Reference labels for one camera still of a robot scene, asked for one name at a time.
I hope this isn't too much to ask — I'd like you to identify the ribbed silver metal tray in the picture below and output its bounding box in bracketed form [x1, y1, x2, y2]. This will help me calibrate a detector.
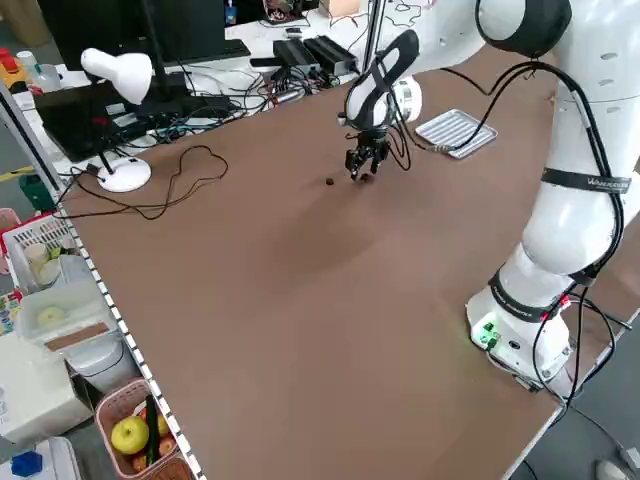
[414, 108, 500, 162]

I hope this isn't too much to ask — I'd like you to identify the aluminium frame rail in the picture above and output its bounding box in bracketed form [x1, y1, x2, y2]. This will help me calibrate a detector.
[0, 79, 207, 480]

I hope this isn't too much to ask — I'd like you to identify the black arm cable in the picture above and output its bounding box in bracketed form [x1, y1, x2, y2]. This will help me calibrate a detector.
[479, 57, 626, 401]

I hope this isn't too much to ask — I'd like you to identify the black monitor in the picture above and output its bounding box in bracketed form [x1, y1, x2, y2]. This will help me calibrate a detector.
[38, 0, 227, 72]

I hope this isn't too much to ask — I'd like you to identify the white desk lamp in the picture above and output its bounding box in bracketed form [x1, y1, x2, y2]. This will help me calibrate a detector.
[79, 47, 153, 193]

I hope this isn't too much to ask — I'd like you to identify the white plastic container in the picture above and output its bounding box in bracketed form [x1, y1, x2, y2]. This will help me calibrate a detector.
[17, 279, 124, 354]

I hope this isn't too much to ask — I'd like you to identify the cardboard box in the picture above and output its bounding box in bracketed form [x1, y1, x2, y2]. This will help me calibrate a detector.
[318, 0, 362, 17]

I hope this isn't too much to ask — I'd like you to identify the pink plastic basket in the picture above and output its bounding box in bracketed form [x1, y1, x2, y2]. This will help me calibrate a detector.
[93, 377, 196, 480]

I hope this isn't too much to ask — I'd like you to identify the green apple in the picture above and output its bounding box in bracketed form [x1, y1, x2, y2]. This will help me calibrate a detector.
[110, 416, 151, 456]

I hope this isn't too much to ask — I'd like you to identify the black power supply unit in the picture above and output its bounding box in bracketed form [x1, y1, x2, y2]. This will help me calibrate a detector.
[272, 38, 322, 70]
[303, 35, 360, 76]

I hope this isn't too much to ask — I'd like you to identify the white plastic basket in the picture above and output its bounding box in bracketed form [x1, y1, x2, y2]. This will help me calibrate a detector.
[0, 212, 81, 296]

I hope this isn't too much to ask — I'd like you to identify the black keyboard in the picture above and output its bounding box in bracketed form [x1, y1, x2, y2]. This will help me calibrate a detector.
[174, 38, 253, 65]

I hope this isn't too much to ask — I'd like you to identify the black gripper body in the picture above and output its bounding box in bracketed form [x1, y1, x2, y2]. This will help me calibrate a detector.
[353, 129, 391, 152]

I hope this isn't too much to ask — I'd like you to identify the black lamp cable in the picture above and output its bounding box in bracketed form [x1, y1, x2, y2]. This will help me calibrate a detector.
[69, 144, 230, 222]

